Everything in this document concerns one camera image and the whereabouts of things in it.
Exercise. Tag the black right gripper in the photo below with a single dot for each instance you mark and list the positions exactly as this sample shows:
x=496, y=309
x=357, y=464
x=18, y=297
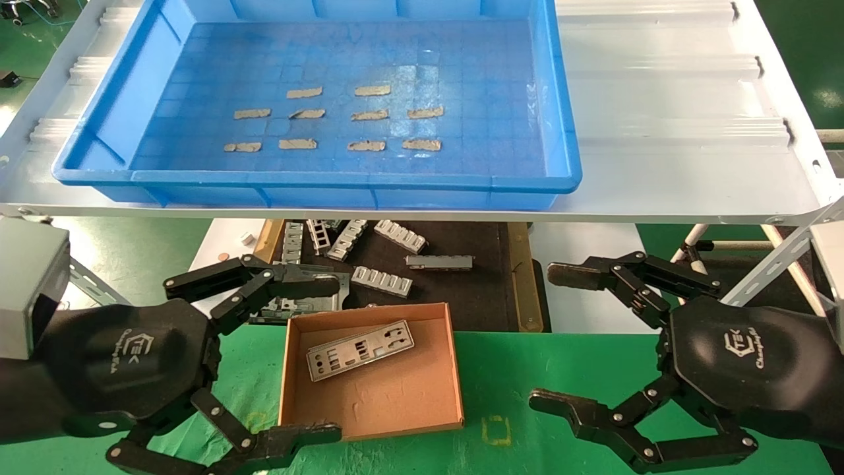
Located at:
x=758, y=369

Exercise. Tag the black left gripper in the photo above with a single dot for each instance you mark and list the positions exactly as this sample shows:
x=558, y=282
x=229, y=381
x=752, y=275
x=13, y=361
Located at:
x=119, y=363

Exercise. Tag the silver metal io shield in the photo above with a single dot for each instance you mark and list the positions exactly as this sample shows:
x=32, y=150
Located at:
x=369, y=359

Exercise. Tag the shallow brown cardboard box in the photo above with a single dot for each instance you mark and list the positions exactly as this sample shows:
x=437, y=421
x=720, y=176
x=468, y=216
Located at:
x=395, y=402

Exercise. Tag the large blue plastic tray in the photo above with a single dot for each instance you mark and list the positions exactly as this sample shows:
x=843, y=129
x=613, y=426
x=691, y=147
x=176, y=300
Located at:
x=461, y=66

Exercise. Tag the green table mat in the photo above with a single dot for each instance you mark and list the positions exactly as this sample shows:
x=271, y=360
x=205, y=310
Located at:
x=527, y=369

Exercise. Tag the large grey metal plate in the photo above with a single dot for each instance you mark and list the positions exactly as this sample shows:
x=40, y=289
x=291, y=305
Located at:
x=320, y=305

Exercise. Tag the white rack pipe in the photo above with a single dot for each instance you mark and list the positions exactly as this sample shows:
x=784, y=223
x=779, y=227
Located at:
x=693, y=239
x=738, y=245
x=832, y=135

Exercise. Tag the black fabric rack shelf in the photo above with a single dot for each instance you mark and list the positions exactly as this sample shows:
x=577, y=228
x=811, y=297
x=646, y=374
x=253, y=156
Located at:
x=742, y=269

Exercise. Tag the long grey metal bar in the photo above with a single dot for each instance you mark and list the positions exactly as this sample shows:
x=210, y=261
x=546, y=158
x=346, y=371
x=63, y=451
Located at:
x=439, y=262

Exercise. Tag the grey tape strip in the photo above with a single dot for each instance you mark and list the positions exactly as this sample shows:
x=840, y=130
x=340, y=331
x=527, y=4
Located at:
x=425, y=113
x=370, y=115
x=422, y=144
x=372, y=90
x=297, y=143
x=307, y=113
x=242, y=146
x=252, y=113
x=366, y=146

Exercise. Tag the tan rack pipe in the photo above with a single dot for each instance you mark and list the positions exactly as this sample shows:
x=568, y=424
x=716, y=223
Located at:
x=804, y=285

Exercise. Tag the white metal shelf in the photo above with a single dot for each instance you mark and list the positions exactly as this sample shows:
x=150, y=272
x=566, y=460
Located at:
x=659, y=99

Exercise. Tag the small black power adapter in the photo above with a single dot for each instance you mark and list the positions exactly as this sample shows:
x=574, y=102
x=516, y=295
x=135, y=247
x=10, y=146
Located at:
x=8, y=79

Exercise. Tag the chair wheel base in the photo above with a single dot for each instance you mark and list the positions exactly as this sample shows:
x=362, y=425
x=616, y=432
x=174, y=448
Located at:
x=13, y=16

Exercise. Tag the grey slotted metal bracket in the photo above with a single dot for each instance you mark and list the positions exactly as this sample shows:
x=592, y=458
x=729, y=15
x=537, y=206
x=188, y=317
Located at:
x=347, y=239
x=293, y=241
x=382, y=281
x=400, y=235
x=318, y=236

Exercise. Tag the perforated grey shelf post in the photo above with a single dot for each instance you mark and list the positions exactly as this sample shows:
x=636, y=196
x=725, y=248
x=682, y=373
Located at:
x=92, y=282
x=778, y=257

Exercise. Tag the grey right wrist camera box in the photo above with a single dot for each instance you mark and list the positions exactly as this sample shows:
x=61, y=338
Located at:
x=831, y=277

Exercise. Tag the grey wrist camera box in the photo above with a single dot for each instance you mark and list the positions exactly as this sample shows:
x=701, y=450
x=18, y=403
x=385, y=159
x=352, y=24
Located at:
x=26, y=284
x=831, y=277

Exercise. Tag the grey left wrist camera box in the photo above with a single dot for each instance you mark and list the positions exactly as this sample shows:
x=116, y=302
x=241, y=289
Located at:
x=26, y=284

